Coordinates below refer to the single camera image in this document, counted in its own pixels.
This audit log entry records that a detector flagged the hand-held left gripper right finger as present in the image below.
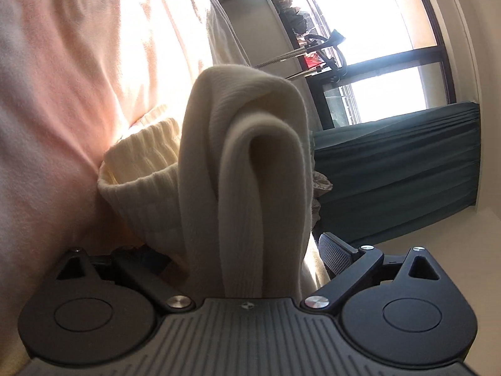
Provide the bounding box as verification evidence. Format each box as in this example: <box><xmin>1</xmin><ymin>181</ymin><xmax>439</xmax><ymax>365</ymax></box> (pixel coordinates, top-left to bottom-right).
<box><xmin>301</xmin><ymin>232</ymin><xmax>445</xmax><ymax>316</ymax></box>

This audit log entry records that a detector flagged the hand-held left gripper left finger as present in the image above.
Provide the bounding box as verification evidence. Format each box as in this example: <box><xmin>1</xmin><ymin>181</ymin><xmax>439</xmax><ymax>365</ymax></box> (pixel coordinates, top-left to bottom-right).
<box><xmin>55</xmin><ymin>246</ymin><xmax>196</xmax><ymax>315</ymax></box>

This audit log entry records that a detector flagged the white zip jacket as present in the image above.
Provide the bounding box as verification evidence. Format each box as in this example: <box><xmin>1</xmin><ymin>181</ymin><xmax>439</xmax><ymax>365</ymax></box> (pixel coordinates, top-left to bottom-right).
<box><xmin>97</xmin><ymin>64</ymin><xmax>318</xmax><ymax>298</ymax></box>

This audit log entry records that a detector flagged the metal clothes drying rack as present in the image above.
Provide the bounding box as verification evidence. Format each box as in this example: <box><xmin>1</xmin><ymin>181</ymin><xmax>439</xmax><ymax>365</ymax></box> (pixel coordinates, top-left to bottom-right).
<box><xmin>250</xmin><ymin>27</ymin><xmax>349</xmax><ymax>84</ymax></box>

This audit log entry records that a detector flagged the wide teal curtain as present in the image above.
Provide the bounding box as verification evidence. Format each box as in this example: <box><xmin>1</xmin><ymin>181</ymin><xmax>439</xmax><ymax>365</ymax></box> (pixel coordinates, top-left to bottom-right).
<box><xmin>312</xmin><ymin>101</ymin><xmax>481</xmax><ymax>245</ymax></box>

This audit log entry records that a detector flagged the black framed window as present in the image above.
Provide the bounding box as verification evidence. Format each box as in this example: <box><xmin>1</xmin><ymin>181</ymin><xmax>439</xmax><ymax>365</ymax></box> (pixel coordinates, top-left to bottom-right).
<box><xmin>260</xmin><ymin>0</ymin><xmax>459</xmax><ymax>131</ymax></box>

